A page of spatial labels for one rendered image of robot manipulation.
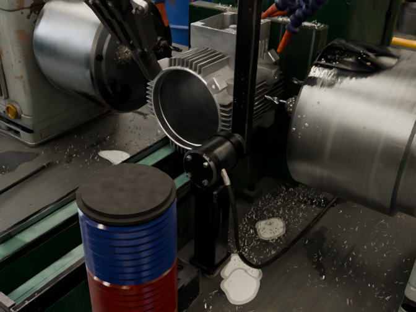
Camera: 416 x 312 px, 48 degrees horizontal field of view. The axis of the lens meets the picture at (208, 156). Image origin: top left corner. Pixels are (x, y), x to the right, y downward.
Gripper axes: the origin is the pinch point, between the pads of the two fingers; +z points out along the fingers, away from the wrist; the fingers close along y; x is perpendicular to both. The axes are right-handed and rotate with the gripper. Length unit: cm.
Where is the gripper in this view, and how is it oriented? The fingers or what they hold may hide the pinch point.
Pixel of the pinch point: (146, 60)
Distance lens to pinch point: 83.1
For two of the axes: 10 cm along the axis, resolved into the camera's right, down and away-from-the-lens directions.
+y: -8.1, -3.2, 4.9
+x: -5.2, 7.8, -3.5
